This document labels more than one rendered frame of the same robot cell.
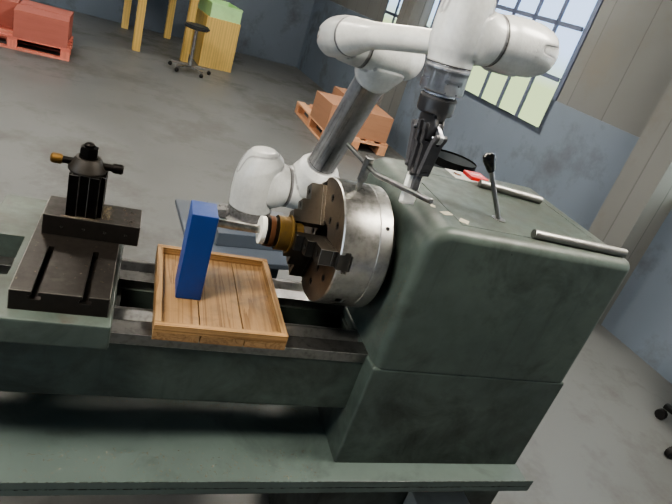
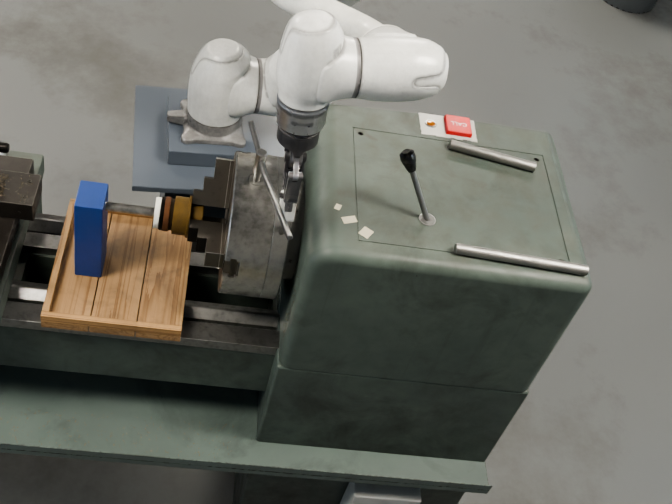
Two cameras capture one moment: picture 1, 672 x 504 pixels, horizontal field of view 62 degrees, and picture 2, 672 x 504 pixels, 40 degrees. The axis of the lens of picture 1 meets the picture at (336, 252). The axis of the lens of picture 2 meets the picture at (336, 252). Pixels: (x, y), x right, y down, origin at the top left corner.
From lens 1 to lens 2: 0.98 m
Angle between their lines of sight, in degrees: 23
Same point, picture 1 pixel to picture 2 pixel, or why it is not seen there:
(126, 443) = (41, 403)
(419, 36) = not seen: hidden behind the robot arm
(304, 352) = (204, 342)
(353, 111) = not seen: hidden behind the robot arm
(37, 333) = not seen: outside the picture
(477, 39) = (317, 86)
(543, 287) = (469, 305)
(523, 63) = (389, 98)
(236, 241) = (192, 159)
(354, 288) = (248, 289)
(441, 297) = (339, 310)
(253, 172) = (206, 80)
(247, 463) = (160, 434)
